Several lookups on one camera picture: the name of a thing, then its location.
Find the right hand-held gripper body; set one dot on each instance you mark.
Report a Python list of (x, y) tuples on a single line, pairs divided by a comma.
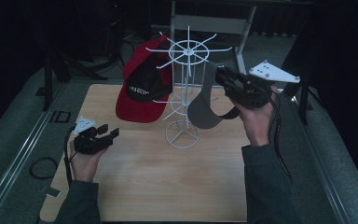
[(251, 88)]

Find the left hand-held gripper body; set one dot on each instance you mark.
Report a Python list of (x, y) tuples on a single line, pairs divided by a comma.
[(88, 141)]

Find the grey sun visor cap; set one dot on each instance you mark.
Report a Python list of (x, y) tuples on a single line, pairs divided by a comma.
[(202, 113)]

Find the red baseball cap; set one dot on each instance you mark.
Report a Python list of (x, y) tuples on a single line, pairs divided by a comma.
[(138, 109)]

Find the person's left hand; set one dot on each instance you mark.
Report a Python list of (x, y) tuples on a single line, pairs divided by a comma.
[(85, 165)]

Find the person's right hand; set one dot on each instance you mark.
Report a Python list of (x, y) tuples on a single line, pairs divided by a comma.
[(258, 124)]

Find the black stand leg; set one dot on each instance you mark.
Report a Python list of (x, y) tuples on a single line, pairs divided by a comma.
[(303, 102)]

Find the black tripod stand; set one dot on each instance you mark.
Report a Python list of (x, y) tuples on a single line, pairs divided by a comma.
[(48, 84)]

